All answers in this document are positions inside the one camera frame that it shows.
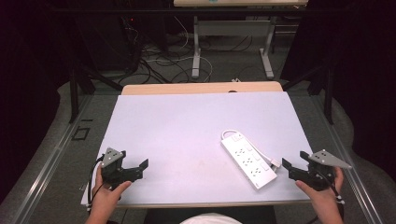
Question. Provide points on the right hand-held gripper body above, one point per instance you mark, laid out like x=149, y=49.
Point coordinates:
x=317, y=174

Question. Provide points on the dark curtain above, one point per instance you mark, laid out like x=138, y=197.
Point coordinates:
x=361, y=77
x=25, y=93

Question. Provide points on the person's left hand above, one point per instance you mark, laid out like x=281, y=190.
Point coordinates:
x=105, y=196

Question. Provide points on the aluminium floor rail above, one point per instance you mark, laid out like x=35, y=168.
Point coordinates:
x=46, y=168
x=358, y=183

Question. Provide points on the dark computer cabinet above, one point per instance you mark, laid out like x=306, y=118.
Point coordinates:
x=109, y=40

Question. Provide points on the white desk with metal legs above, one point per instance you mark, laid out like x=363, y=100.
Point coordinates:
x=236, y=28

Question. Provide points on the black floor socket frame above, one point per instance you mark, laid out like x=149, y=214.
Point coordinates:
x=81, y=133

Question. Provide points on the black metal stand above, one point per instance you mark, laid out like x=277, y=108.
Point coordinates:
x=74, y=93
x=328, y=90

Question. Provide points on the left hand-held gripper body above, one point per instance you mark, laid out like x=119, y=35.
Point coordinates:
x=115, y=171

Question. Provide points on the person's white clothing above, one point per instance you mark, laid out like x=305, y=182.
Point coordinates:
x=210, y=218

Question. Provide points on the white table cover sheet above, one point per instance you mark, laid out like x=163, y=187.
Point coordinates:
x=186, y=133

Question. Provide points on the person's right hand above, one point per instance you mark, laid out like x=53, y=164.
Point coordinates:
x=323, y=196

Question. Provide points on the white power strip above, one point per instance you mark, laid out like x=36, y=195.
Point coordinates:
x=249, y=161

